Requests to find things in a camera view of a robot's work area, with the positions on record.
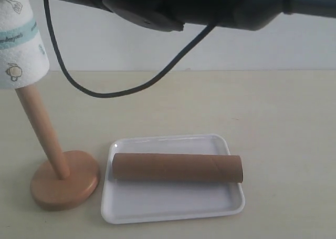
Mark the brown cardboard tube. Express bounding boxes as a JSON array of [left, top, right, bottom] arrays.
[[111, 153, 244, 183]]

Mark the printed white paper towel roll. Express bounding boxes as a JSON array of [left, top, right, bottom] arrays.
[[1, 0, 49, 89]]

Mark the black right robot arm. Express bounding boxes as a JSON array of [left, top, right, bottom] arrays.
[[61, 0, 335, 32]]

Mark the wooden paper towel holder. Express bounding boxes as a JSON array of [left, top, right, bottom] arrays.
[[16, 85, 101, 211]]

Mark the white plastic tray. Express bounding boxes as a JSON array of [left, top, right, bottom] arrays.
[[101, 134, 245, 224]]

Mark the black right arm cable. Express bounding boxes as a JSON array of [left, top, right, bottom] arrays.
[[41, 0, 218, 99]]

